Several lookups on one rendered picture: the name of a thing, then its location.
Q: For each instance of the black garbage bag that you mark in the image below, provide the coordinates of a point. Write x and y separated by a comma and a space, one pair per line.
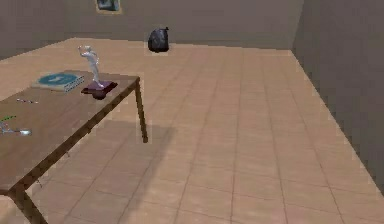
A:
158, 40

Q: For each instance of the white statue on maroon base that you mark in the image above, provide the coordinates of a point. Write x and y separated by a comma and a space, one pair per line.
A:
94, 71

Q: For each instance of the brown wooden table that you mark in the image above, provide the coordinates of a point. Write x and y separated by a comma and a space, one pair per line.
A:
60, 123

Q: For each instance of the book with teal circle cover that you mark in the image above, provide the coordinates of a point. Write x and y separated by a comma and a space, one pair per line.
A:
58, 81

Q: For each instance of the thin grey pen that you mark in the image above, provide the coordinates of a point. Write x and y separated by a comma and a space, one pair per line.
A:
27, 101

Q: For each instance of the silver spoon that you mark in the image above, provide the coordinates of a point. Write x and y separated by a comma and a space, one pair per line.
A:
15, 131

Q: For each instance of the green pencil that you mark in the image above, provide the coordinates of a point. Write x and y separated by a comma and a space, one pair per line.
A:
7, 118

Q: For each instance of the framed wall picture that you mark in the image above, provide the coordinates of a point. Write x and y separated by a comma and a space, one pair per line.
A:
108, 5

